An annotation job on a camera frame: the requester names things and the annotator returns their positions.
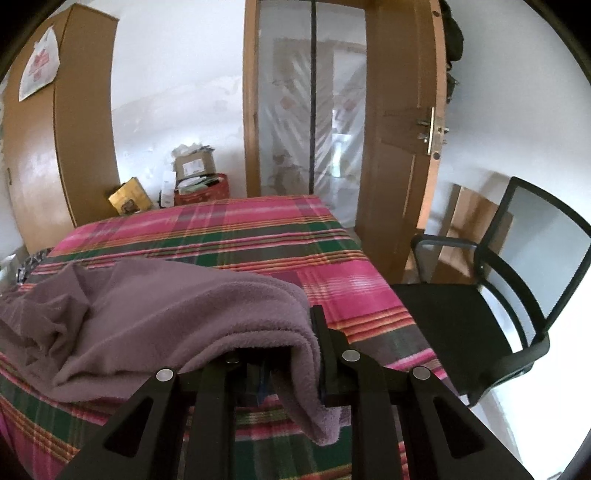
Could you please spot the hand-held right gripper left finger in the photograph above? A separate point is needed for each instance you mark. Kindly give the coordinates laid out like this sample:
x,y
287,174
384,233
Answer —
x,y
212,406

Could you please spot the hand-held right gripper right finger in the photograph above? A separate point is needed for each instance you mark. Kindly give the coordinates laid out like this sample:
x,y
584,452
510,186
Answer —
x,y
330,364

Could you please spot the purple fleece garment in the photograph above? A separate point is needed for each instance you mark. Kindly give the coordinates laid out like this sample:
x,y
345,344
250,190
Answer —
x,y
161,314

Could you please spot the black mesh office chair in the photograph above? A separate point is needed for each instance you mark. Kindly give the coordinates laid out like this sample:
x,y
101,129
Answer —
x,y
443,323

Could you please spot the pink plaid blanket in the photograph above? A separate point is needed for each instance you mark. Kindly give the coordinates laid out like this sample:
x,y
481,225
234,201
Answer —
x,y
277,240

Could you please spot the wooden door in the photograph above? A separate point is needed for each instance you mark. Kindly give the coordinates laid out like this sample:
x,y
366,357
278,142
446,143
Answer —
x,y
397,184

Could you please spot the red basket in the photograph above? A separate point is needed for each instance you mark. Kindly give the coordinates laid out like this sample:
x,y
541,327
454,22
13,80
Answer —
x,y
203,197

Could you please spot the white carton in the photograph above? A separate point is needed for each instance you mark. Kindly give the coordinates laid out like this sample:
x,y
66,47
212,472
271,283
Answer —
x,y
166,189

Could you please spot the yellow gift box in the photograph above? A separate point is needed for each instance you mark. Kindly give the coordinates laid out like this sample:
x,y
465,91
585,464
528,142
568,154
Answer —
x,y
129,196

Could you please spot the grey floral cloth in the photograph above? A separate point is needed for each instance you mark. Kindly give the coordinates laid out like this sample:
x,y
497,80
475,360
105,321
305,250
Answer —
x,y
32,265

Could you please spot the brown cardboard box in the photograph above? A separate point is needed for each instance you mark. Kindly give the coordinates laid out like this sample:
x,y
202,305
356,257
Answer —
x,y
196,164

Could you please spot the translucent door curtain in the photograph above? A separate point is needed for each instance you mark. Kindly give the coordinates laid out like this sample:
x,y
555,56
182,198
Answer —
x,y
295,115

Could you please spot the wooden wardrobe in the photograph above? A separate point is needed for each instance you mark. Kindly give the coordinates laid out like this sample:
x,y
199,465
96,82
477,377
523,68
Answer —
x,y
78,138

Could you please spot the dark hanging bag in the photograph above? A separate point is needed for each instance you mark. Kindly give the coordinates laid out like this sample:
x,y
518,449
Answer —
x,y
453,32

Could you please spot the white plastic bag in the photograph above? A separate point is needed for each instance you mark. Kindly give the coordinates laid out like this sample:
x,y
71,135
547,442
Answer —
x,y
39,64

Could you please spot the cardboard sheet against wall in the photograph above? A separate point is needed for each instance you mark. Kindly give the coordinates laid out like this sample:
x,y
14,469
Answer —
x,y
475,217

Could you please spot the wooden door frame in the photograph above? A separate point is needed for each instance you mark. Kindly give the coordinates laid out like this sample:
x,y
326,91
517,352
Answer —
x,y
250,115

